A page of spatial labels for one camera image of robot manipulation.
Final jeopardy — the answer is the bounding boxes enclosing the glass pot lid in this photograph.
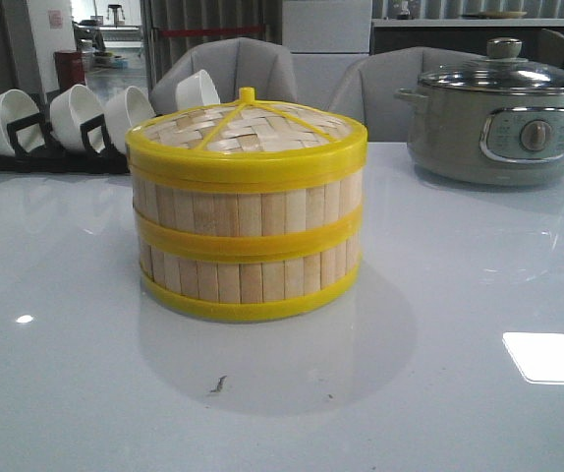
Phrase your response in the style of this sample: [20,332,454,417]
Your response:
[418,37,564,95]

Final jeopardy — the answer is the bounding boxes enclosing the black bowl rack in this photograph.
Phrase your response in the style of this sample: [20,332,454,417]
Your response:
[0,92,129,174]

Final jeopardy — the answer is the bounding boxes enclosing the red bin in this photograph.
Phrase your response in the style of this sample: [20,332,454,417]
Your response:
[53,50,85,92]

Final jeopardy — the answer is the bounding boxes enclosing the left grey chair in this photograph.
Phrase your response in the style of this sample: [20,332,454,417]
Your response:
[149,37,298,114]

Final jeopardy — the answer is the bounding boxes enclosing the white cabinet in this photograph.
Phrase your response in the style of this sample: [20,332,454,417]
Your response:
[282,1,372,109]

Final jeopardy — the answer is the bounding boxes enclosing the grey electric cooking pot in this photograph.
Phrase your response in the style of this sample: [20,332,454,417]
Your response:
[395,86,564,186]

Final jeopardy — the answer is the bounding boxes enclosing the bamboo steamer tier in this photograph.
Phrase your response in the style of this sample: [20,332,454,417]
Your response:
[133,170,363,263]
[140,235,361,322]

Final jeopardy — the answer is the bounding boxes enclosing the grey chair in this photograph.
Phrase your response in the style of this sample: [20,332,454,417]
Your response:
[149,37,298,114]
[327,47,479,142]

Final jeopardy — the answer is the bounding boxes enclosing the woven bamboo steamer lid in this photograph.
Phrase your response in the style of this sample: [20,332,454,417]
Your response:
[126,88,367,194]

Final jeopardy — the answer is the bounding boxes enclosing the right grey chair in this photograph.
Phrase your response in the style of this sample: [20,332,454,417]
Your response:
[327,47,479,142]

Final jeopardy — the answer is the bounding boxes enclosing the white bowl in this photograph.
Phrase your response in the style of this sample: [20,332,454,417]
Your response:
[104,86,156,154]
[175,69,220,111]
[0,88,39,156]
[50,84,103,152]

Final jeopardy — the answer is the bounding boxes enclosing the dark shelf counter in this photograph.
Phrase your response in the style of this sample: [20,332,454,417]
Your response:
[369,19,564,59]

